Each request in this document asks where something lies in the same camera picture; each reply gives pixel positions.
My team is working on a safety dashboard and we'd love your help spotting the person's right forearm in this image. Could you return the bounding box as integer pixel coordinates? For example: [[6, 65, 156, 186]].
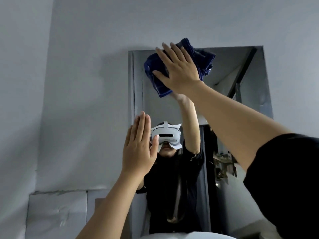
[[189, 82, 292, 172]]

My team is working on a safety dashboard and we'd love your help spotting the person's left hand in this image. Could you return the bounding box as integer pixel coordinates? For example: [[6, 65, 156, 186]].
[[120, 111, 159, 179]]

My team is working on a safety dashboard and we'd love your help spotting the dark blue cleaning cloth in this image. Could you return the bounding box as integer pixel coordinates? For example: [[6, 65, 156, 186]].
[[144, 38, 216, 98]]

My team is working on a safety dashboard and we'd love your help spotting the person's left forearm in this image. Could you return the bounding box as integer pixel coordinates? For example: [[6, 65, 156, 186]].
[[75, 172, 145, 239]]

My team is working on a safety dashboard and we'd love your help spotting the white basin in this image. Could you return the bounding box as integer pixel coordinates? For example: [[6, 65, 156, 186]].
[[140, 231, 238, 239]]

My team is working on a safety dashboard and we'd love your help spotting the white wall panel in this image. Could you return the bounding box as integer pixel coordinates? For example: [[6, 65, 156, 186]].
[[25, 190, 111, 239]]

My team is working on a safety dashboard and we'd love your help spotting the wall mirror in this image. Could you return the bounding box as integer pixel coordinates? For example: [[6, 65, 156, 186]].
[[128, 46, 283, 239]]

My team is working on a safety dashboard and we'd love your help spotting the black shirt sleeve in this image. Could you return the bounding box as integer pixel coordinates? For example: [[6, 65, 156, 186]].
[[243, 133, 319, 239]]

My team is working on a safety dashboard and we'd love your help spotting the person's right hand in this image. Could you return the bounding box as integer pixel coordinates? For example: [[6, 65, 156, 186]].
[[152, 42, 205, 95]]

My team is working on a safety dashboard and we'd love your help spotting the white headset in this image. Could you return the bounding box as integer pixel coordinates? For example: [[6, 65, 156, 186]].
[[150, 121, 183, 150]]

